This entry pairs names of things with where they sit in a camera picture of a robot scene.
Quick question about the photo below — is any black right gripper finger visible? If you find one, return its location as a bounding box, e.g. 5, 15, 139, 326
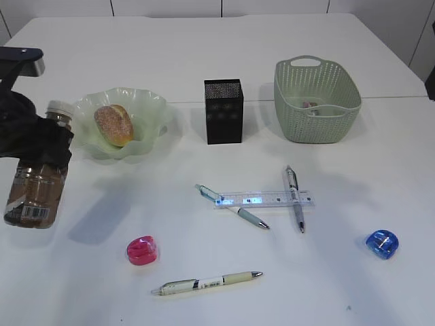
425, 67, 435, 101

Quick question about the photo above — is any green woven plastic basket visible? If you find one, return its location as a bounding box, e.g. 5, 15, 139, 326
274, 55, 362, 144

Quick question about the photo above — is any large paper ball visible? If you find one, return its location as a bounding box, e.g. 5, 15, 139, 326
302, 101, 320, 116

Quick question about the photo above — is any pink pencil sharpener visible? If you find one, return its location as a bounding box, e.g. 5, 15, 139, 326
126, 235, 158, 266

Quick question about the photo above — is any brown drink bottle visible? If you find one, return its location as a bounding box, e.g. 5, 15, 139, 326
3, 101, 75, 229

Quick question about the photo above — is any sesame bread roll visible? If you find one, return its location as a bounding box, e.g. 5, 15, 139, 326
94, 104, 134, 147

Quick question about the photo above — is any teal white pen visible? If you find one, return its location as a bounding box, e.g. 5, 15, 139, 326
195, 184, 270, 230

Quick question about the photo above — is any cream white pen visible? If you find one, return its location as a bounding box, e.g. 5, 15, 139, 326
152, 272, 264, 296

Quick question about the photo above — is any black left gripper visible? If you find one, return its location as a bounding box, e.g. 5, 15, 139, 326
1, 79, 74, 168

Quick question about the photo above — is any grey white pen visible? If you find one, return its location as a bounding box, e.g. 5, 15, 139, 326
285, 165, 305, 233

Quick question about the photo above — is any black pen holder box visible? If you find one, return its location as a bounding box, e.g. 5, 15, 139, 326
204, 79, 244, 145

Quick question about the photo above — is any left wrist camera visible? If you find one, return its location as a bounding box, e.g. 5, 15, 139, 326
1, 46, 45, 79

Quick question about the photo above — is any blue pencil sharpener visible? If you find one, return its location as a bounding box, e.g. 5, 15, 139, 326
366, 230, 399, 260

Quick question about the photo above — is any green ruffled glass plate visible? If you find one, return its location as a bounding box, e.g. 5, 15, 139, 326
72, 87, 174, 160

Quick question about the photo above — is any clear plastic ruler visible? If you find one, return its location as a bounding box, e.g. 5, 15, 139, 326
215, 190, 315, 209

